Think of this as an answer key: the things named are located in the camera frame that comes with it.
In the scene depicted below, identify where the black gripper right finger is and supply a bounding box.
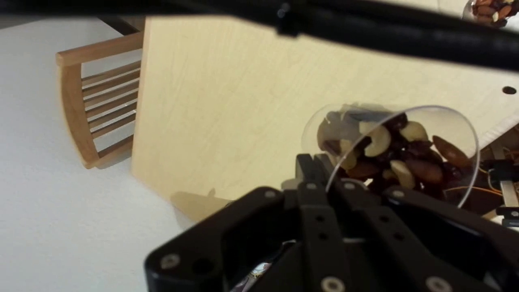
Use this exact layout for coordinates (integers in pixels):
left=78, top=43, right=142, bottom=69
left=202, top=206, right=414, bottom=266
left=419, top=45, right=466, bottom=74
left=330, top=178, right=519, bottom=292

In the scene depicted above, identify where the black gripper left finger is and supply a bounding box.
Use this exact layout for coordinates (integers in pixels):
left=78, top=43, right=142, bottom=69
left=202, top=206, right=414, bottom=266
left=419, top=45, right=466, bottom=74
left=145, top=152, right=348, bottom=292

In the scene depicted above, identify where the clear cup of nuts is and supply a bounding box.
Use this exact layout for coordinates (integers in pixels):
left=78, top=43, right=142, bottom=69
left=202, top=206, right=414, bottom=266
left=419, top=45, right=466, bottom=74
left=301, top=102, right=484, bottom=209

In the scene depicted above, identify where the wooden slat-back chair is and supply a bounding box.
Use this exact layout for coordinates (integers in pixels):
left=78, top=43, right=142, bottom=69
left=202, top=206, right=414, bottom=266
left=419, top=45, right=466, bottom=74
left=56, top=30, right=147, bottom=170

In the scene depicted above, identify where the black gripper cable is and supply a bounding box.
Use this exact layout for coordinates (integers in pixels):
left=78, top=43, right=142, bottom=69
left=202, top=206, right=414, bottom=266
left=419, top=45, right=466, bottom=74
left=0, top=0, right=519, bottom=71

